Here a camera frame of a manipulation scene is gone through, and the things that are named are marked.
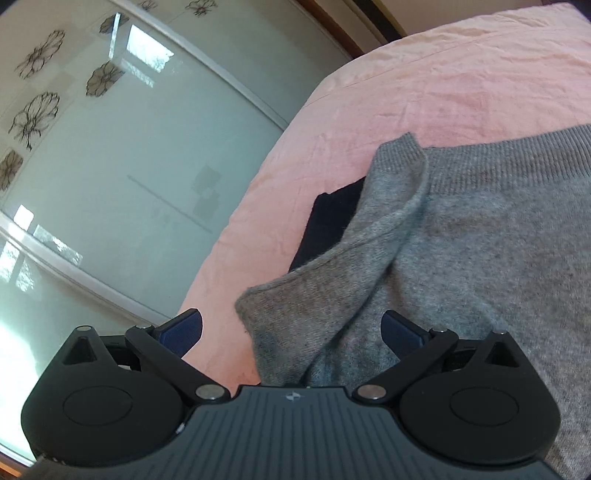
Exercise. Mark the grey and navy knit sweater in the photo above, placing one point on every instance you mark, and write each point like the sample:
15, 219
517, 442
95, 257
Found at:
474, 238

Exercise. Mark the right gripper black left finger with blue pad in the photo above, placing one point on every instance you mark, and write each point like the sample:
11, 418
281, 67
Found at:
160, 351

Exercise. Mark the pink bed sheet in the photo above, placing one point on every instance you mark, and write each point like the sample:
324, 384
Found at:
490, 78

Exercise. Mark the brown wooden wardrobe frame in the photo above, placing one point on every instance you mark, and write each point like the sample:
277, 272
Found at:
357, 26

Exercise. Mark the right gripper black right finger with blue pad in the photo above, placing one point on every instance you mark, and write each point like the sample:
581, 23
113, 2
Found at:
418, 351

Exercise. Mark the glass wardrobe sliding door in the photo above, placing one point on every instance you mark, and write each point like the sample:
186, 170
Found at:
130, 130

